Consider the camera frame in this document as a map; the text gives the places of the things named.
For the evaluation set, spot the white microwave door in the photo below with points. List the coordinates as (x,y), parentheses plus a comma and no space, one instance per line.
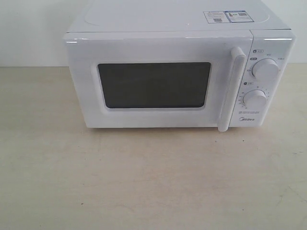
(158,79)

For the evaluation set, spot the white microwave oven body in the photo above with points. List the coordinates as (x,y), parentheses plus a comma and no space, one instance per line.
(272,38)

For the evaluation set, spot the white lower control knob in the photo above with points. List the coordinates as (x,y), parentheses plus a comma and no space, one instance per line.
(255,99)

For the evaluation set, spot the white control knob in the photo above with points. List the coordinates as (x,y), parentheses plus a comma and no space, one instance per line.
(265,69)
(255,99)

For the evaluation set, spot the blue white label sticker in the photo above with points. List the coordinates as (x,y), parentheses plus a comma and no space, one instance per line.
(227,17)

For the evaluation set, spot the white upper control knob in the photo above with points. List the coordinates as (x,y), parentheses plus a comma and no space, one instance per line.
(265,69)

